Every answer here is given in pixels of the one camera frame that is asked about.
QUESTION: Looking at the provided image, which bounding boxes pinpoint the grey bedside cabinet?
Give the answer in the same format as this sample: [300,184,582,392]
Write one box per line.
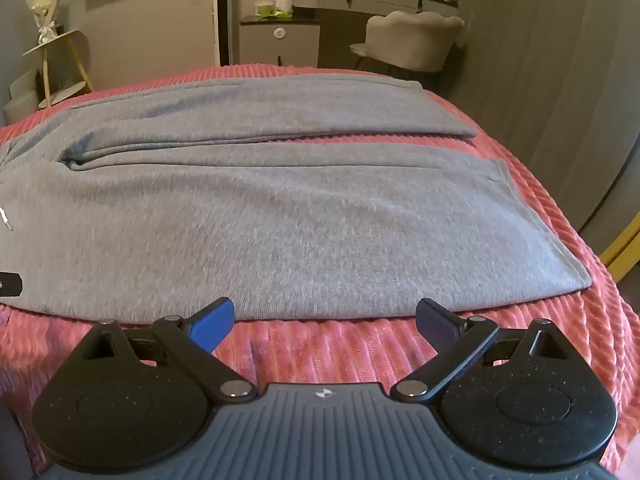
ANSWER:
[239,14,322,69]

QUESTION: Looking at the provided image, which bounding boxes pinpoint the grey shell-back chair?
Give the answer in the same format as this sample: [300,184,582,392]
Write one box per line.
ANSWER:
[349,10,466,75]

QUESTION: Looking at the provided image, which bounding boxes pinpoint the white framed standing panel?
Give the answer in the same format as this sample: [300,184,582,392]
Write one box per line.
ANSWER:
[209,0,235,67]

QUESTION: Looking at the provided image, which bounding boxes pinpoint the white storage bin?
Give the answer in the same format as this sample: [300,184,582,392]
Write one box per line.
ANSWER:
[4,69,42,122]

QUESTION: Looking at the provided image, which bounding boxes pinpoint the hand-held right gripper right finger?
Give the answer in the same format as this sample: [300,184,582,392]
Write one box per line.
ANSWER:
[391,298,567,404]

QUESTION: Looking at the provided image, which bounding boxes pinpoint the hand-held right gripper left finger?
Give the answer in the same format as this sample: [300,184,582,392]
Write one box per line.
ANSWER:
[80,297,258,404]

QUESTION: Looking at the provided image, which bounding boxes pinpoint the wrapped flower bouquet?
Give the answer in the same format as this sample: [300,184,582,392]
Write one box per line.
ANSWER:
[25,0,69,46]

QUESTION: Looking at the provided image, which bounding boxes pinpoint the round white side table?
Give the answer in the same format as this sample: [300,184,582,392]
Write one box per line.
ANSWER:
[22,29,97,109]

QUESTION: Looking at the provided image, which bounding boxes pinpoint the pink ribbed blanket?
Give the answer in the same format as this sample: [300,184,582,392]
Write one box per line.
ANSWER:
[0,62,640,468]

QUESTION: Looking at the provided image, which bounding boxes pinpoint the grey pants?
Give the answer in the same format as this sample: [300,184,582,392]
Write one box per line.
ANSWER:
[0,74,594,322]

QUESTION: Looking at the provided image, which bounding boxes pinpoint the yellow furniture edge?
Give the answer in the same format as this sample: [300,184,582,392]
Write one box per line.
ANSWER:
[599,224,640,282]

